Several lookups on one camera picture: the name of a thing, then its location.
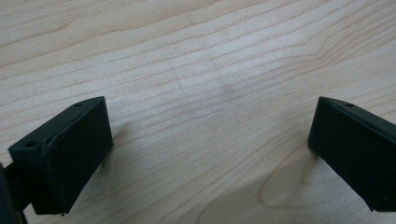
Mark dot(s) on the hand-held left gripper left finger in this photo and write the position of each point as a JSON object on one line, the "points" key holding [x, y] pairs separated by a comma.
{"points": [[67, 155]]}

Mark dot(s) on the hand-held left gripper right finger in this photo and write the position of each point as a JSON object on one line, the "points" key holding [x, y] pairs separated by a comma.
{"points": [[358, 152]]}

